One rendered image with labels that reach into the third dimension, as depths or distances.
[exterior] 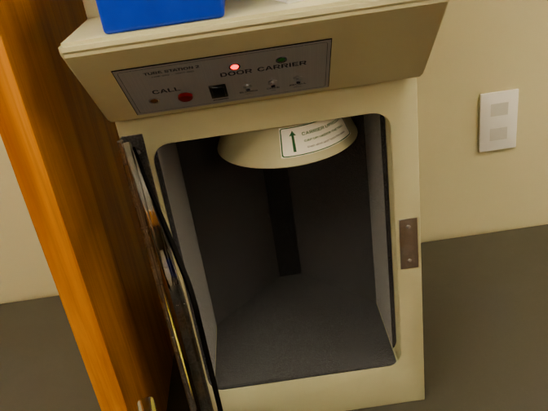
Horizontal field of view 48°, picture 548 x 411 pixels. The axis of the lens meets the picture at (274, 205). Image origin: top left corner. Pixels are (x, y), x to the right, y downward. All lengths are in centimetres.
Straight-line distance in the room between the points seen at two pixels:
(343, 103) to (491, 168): 63
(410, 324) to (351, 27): 43
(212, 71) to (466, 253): 77
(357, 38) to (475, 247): 74
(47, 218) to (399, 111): 38
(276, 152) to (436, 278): 53
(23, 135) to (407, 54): 36
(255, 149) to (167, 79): 17
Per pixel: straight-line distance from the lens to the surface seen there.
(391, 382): 88
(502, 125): 121
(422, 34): 57
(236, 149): 72
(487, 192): 127
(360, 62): 59
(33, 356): 116
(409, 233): 74
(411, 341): 84
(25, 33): 63
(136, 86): 58
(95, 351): 71
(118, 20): 53
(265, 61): 56
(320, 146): 70
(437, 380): 95
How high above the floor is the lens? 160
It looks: 28 degrees down
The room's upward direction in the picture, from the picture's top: 9 degrees counter-clockwise
